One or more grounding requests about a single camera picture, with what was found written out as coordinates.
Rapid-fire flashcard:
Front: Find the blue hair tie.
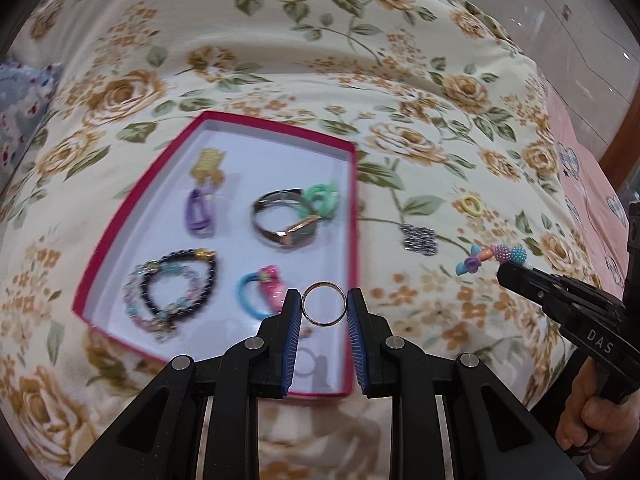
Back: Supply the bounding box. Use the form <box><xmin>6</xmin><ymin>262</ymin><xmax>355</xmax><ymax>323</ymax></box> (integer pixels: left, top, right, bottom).
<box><xmin>235</xmin><ymin>271</ymin><xmax>286</xmax><ymax>319</ymax></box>

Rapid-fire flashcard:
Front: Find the gold ring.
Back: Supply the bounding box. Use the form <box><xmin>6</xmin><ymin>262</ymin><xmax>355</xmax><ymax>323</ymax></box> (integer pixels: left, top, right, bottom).
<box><xmin>299</xmin><ymin>280</ymin><xmax>348</xmax><ymax>328</ymax></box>

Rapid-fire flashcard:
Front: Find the black bead bracelet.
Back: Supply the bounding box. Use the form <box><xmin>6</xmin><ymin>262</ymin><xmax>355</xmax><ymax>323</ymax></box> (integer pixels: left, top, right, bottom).
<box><xmin>139</xmin><ymin>247</ymin><xmax>219</xmax><ymax>319</ymax></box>

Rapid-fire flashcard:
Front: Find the colorful chunky bead bracelet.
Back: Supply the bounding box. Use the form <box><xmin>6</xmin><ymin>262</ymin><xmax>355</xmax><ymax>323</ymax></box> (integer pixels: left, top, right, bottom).
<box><xmin>454</xmin><ymin>242</ymin><xmax>532</xmax><ymax>276</ymax></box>

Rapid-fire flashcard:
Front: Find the green bow hair tie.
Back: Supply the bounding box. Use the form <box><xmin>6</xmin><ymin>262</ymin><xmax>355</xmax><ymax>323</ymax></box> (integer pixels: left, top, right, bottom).
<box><xmin>302</xmin><ymin>181</ymin><xmax>342</xmax><ymax>220</ymax></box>

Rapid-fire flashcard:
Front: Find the yellow hair claw clip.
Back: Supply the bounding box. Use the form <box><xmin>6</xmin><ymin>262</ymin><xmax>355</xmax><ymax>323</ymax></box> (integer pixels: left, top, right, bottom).
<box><xmin>190</xmin><ymin>148</ymin><xmax>226</xmax><ymax>188</ymax></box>

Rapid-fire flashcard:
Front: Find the red jewelry box tray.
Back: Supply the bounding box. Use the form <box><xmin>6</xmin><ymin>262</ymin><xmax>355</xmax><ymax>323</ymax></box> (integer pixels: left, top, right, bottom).
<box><xmin>73</xmin><ymin>112</ymin><xmax>358</xmax><ymax>398</ymax></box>

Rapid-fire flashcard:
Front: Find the person's right hand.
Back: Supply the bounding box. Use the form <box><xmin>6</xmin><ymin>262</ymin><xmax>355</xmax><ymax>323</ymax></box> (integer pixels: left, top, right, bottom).
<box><xmin>555</xmin><ymin>358</ymin><xmax>639</xmax><ymax>471</ymax></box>

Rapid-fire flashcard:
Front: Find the pink flamingo hair clip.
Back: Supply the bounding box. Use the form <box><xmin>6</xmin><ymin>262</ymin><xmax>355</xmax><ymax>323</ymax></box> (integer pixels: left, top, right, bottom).
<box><xmin>258</xmin><ymin>266</ymin><xmax>286</xmax><ymax>314</ymax></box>

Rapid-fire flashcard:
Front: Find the pink heart print sheet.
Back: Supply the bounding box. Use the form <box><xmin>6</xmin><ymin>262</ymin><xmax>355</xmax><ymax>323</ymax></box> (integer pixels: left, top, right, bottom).
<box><xmin>540</xmin><ymin>78</ymin><xmax>628</xmax><ymax>297</ymax></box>

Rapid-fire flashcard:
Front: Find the floral cream bedspread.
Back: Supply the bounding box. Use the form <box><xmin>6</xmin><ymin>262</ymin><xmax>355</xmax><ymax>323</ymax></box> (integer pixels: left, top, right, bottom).
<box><xmin>1</xmin><ymin>0</ymin><xmax>602</xmax><ymax>479</ymax></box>

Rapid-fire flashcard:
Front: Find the blue bear print pillow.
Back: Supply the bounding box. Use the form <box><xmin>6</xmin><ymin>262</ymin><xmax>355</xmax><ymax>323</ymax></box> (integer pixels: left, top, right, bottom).
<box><xmin>0</xmin><ymin>60</ymin><xmax>63</xmax><ymax>194</ymax></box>

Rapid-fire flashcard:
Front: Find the pastel crystal bead bracelet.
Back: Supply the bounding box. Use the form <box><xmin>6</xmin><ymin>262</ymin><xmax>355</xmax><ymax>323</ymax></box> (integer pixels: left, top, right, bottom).
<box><xmin>121</xmin><ymin>259</ymin><xmax>202</xmax><ymax>344</ymax></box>

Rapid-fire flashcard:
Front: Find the purple hair tie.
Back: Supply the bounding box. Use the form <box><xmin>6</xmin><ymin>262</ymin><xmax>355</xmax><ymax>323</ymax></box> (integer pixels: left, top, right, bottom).
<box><xmin>185</xmin><ymin>184</ymin><xmax>217</xmax><ymax>238</ymax></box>

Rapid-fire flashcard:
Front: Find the small yellow hair tie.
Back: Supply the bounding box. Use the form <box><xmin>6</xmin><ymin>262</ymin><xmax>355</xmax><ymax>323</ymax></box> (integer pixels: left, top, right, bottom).
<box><xmin>458</xmin><ymin>193</ymin><xmax>484</xmax><ymax>219</ymax></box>

